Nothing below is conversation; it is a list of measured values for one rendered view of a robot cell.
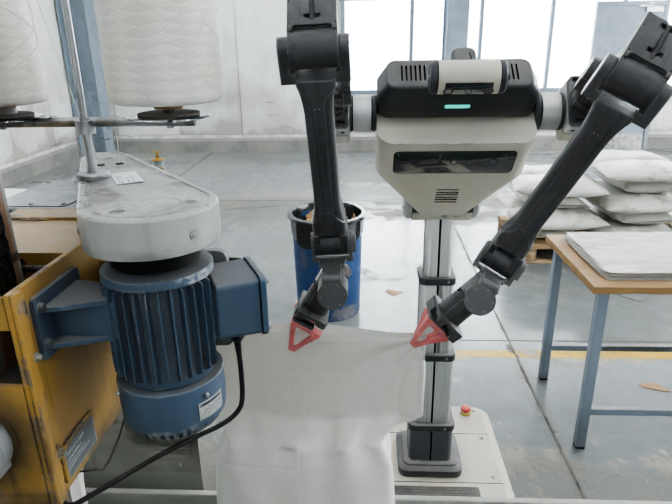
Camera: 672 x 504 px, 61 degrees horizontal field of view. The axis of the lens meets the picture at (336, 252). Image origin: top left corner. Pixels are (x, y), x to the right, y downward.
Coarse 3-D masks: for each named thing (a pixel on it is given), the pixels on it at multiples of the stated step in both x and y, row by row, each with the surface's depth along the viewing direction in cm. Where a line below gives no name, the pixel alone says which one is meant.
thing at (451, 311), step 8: (448, 296) 114; (456, 296) 112; (440, 304) 114; (448, 304) 112; (456, 304) 111; (440, 312) 110; (448, 312) 112; (456, 312) 111; (464, 312) 111; (440, 320) 109; (448, 320) 111; (456, 320) 112; (464, 320) 113; (456, 328) 111; (456, 336) 111
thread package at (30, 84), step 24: (0, 0) 78; (24, 0) 83; (0, 24) 79; (24, 24) 82; (0, 48) 79; (24, 48) 82; (0, 72) 80; (24, 72) 82; (0, 96) 80; (24, 96) 83; (48, 96) 88
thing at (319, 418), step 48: (288, 336) 117; (336, 336) 116; (384, 336) 117; (288, 384) 121; (336, 384) 120; (384, 384) 121; (240, 432) 124; (288, 432) 122; (336, 432) 122; (384, 432) 122; (240, 480) 123; (288, 480) 121; (336, 480) 120; (384, 480) 122
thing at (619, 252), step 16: (576, 240) 250; (592, 240) 250; (608, 240) 250; (624, 240) 249; (640, 240) 249; (656, 240) 249; (592, 256) 232; (608, 256) 231; (624, 256) 231; (640, 256) 231; (656, 256) 230; (624, 272) 215; (640, 272) 215; (656, 272) 215
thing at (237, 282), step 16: (224, 272) 82; (240, 272) 82; (256, 272) 81; (224, 288) 78; (240, 288) 79; (256, 288) 80; (224, 304) 79; (240, 304) 80; (256, 304) 81; (224, 320) 80; (240, 320) 80; (256, 320) 81; (224, 336) 80; (240, 336) 85
